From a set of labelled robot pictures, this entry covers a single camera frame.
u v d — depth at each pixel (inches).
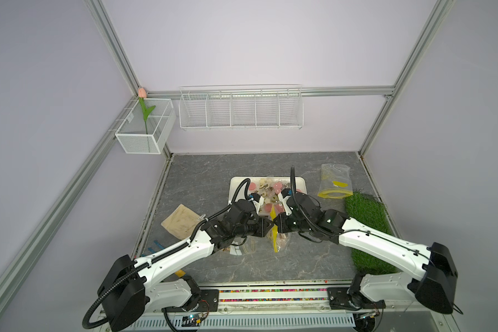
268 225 29.8
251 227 25.8
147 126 34.9
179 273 31.0
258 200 28.0
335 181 41.3
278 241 30.0
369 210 36.8
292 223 25.4
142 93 35.1
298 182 42.0
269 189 40.2
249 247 33.3
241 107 38.2
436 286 15.2
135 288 15.4
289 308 29.0
